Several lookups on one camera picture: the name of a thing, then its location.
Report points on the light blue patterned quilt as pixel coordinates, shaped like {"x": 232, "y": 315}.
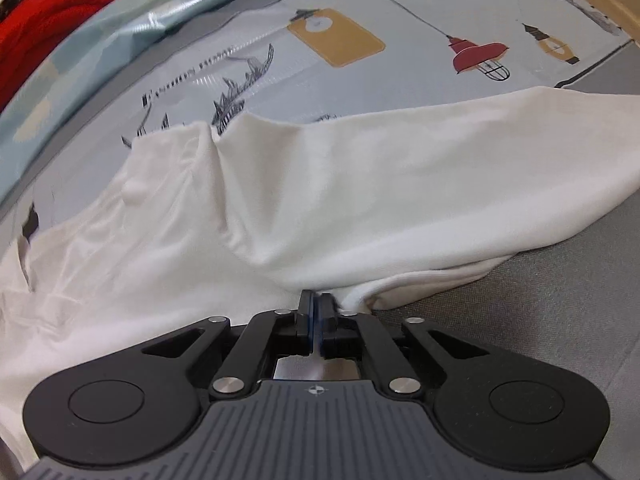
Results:
{"x": 100, "y": 45}

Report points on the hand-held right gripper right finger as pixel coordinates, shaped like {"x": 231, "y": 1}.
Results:
{"x": 325, "y": 325}

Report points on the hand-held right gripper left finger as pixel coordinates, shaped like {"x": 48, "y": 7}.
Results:
{"x": 308, "y": 322}

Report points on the red cloth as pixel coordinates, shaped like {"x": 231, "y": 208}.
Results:
{"x": 45, "y": 20}

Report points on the white garment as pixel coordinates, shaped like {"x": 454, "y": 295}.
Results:
{"x": 350, "y": 185}

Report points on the lamp print bed sheet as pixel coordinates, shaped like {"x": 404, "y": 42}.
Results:
{"x": 400, "y": 85}

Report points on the grey bed cover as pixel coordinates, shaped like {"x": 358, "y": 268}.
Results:
{"x": 550, "y": 300}

